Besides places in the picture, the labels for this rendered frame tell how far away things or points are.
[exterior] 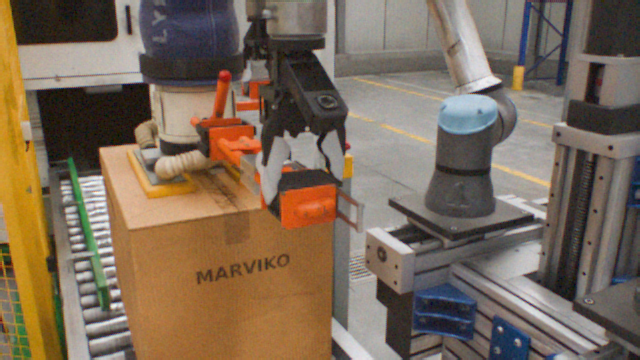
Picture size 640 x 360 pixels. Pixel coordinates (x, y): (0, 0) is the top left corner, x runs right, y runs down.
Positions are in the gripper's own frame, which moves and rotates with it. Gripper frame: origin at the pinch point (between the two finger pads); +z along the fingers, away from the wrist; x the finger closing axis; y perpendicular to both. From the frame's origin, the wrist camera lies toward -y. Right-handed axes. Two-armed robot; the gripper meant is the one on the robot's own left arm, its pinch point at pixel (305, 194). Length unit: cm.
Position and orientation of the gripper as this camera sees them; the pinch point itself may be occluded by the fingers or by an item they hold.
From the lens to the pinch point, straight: 71.9
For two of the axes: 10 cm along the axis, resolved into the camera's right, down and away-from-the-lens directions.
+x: -9.0, 1.4, -4.1
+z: 0.0, 9.5, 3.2
